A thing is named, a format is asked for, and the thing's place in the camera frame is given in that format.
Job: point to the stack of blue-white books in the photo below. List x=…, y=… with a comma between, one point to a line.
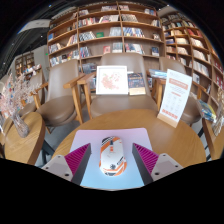
x=157, y=73

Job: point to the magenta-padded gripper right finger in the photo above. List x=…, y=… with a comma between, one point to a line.
x=148, y=160

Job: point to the pink-blue gradient mouse pad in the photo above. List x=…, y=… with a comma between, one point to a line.
x=133, y=136

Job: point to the wide wooden bookshelf unit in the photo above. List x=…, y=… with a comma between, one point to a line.
x=106, y=33

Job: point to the white sign in wooden base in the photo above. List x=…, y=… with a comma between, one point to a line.
x=176, y=95

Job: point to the wooden bookshelf unit with poster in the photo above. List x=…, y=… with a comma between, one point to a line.
x=190, y=43

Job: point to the white and orange computer mouse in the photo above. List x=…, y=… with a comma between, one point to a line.
x=112, y=156

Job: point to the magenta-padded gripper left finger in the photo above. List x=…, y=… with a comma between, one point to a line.
x=75, y=160

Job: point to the dark upright book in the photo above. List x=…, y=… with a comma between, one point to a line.
x=136, y=83

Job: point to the stack of colourful books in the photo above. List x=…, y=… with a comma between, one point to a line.
x=206, y=111

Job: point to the white framed floral picture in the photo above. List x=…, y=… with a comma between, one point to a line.
x=111, y=80

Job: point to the white hanging ceiling panel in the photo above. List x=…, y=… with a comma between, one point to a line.
x=35, y=25

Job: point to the distant wooden bookshelf unit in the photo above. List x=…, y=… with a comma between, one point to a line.
x=26, y=65

